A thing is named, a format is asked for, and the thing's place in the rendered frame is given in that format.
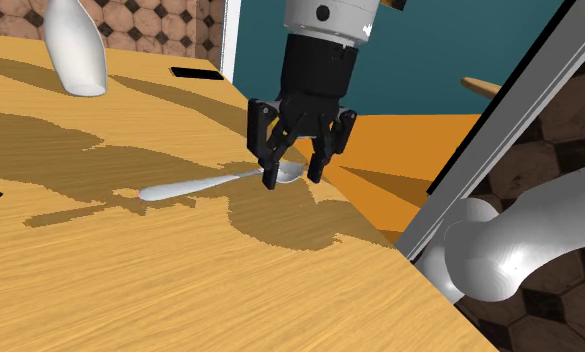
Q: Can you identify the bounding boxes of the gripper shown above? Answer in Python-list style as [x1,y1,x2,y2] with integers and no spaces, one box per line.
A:
[246,32,360,191]

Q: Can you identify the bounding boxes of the black phone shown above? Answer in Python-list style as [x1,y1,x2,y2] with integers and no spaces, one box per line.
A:
[169,66,225,82]

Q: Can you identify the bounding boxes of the silver spoon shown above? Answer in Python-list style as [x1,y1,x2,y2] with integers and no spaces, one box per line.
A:
[137,160,307,203]

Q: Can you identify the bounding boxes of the pale wooden round furniture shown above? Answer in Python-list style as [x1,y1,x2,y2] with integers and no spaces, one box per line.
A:
[459,75,504,101]

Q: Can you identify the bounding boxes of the light wooden table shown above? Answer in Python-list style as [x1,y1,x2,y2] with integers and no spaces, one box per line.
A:
[0,32,501,352]

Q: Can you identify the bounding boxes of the white vase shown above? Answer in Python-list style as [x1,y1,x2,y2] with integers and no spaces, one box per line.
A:
[42,0,109,98]

